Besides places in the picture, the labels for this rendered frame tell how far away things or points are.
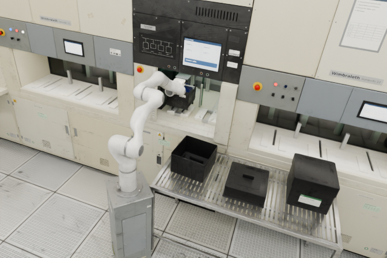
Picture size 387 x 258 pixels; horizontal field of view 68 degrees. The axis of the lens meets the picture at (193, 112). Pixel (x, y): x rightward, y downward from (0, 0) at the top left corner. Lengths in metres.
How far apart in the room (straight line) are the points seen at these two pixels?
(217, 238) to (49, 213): 1.58
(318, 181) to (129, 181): 1.24
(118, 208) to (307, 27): 1.69
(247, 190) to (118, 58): 1.45
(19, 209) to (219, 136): 2.01
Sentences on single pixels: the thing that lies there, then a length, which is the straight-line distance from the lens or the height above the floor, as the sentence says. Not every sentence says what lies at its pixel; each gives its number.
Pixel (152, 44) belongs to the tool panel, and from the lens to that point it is 2.31.
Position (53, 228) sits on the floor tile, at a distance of 3.03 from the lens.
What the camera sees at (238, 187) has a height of 0.86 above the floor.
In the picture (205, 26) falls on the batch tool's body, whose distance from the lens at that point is 2.12.
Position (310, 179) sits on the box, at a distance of 2.09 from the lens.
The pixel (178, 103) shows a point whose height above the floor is 1.00.
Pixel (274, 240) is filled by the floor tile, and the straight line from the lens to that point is 2.99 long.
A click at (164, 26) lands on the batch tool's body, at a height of 1.73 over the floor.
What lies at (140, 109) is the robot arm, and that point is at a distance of 1.93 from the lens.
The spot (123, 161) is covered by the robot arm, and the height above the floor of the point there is 1.03.
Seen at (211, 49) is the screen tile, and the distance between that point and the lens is 2.14.
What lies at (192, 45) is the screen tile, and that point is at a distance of 2.18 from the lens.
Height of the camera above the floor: 2.28
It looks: 30 degrees down
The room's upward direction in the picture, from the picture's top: 6 degrees clockwise
